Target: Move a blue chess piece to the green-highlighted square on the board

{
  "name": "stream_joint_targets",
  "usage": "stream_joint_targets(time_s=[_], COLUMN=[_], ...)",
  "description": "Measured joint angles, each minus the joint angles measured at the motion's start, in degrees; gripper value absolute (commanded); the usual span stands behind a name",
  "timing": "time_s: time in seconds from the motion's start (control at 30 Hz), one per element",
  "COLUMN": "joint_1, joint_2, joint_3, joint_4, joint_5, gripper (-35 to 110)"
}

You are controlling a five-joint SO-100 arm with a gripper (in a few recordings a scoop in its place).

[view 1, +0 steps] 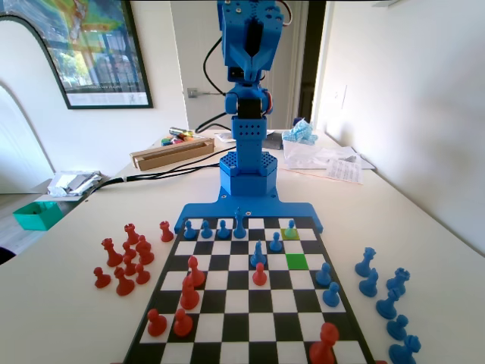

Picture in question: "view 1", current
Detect blue chess king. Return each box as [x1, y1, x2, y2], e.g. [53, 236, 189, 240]
[233, 206, 246, 240]

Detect red chess queen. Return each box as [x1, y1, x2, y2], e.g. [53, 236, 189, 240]
[101, 237, 124, 268]

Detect blue chess queen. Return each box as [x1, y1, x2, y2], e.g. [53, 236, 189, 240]
[354, 246, 378, 278]

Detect white door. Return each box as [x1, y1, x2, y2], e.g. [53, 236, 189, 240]
[170, 0, 308, 132]

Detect grey flat box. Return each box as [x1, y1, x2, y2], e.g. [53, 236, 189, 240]
[264, 130, 285, 150]

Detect blue white packet bag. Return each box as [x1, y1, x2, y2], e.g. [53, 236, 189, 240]
[282, 117, 320, 147]

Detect colourful marker set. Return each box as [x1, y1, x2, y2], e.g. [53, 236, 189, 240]
[161, 135, 199, 147]

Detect long cardboard box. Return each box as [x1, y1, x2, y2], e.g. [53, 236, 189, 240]
[129, 136, 216, 171]

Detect framed colourful poster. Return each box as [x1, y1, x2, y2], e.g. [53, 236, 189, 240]
[0, 0, 155, 111]

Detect clear plastic bag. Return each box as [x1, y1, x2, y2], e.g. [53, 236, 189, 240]
[283, 140, 361, 170]

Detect printed paper sheet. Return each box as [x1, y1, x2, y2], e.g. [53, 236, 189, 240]
[324, 157, 365, 186]

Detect white arched panel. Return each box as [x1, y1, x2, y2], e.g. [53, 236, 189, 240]
[0, 14, 71, 196]

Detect silver foil paper pile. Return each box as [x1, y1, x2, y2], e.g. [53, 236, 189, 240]
[46, 170, 104, 197]

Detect black white chessboard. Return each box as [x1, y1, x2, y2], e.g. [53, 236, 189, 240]
[121, 216, 376, 364]

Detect green plastic bin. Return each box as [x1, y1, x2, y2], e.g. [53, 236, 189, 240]
[12, 200, 64, 231]

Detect red white servo wire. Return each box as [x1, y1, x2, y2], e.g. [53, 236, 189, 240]
[282, 1, 296, 27]

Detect thin black cable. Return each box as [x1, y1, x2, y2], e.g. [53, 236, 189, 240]
[195, 111, 233, 133]

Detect black table cable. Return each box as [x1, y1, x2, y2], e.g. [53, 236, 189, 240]
[124, 165, 224, 182]
[89, 148, 230, 196]

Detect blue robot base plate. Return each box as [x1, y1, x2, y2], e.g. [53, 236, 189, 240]
[174, 189, 325, 234]

